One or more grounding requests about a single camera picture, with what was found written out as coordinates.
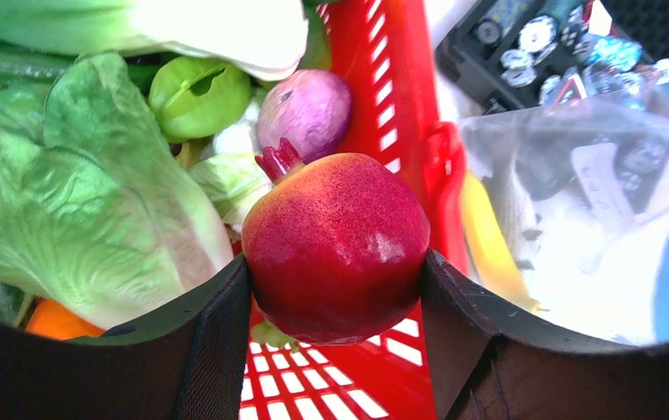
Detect red plastic basket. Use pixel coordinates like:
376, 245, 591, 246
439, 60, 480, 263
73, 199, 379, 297
0, 0, 472, 420

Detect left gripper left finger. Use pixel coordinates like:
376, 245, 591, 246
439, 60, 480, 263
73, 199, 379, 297
0, 257, 251, 419

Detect orange fruit toy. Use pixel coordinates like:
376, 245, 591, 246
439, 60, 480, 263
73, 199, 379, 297
25, 299, 104, 340

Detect green bok choy toy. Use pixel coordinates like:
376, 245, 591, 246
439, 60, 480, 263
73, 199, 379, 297
0, 0, 308, 81

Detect green lettuce toy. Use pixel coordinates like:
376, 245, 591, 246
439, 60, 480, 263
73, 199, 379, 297
0, 52, 233, 329

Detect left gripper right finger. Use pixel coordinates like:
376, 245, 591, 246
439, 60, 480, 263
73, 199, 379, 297
421, 251, 669, 419

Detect red pomegranate toy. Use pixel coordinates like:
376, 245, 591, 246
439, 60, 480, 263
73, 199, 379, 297
241, 139, 431, 345

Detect purple onion toy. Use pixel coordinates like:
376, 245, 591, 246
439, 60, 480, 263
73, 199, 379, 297
256, 69, 353, 164

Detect black poker chip case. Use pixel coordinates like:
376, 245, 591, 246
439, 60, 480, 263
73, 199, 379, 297
435, 1, 669, 114

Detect green bell pepper toy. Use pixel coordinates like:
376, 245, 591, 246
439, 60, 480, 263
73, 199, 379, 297
148, 56, 253, 144

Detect pale cabbage toy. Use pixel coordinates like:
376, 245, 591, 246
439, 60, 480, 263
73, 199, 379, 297
189, 88, 272, 236

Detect clear zip top bag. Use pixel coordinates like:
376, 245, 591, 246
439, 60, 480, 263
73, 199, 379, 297
459, 83, 669, 347

